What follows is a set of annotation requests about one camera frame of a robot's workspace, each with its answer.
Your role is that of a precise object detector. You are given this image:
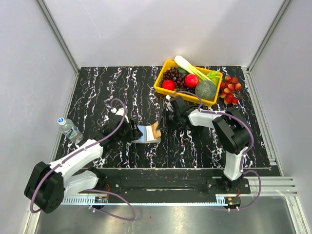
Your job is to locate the red apple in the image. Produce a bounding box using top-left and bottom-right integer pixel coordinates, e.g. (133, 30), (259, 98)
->
(185, 74), (199, 88)
(161, 79), (176, 91)

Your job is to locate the green melon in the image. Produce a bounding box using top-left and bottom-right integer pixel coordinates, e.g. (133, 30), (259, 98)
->
(195, 80), (216, 100)

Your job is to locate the dark purple grape bunch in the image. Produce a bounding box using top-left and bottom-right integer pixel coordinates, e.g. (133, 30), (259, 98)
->
(159, 67), (195, 93)

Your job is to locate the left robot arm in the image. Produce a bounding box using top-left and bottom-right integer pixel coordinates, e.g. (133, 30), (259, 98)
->
(24, 108), (142, 214)

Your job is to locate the red apple left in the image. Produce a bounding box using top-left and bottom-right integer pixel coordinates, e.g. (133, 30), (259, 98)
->
(161, 79), (176, 91)

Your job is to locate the clear plastic water bottle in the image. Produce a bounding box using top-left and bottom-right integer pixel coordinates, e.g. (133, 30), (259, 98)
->
(58, 117), (83, 144)

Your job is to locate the red apple right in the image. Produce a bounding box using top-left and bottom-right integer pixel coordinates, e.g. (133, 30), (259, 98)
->
(185, 74), (199, 88)

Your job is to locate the green lettuce leaf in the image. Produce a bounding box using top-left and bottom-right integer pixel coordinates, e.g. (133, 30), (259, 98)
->
(207, 71), (220, 86)

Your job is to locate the aluminium frame rail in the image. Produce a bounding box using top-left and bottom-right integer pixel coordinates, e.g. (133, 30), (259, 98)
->
(36, 0), (80, 71)

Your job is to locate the red lychee bunch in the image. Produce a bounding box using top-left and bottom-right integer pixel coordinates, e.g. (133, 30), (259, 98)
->
(220, 76), (244, 106)

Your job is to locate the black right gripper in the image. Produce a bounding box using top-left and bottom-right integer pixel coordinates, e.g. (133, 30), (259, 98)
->
(156, 109), (180, 131)

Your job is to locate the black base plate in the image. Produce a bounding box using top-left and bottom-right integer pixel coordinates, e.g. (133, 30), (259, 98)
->
(99, 168), (251, 205)

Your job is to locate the white green leek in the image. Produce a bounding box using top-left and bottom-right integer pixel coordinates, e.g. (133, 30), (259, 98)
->
(174, 55), (212, 81)

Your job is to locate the yellow plastic bin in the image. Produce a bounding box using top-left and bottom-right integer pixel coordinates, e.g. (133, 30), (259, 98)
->
(154, 60), (223, 107)

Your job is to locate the beige leather card holder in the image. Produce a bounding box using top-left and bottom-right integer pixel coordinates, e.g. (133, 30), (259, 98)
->
(132, 125), (161, 144)

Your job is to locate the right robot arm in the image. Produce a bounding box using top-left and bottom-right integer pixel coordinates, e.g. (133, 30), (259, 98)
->
(157, 95), (254, 193)

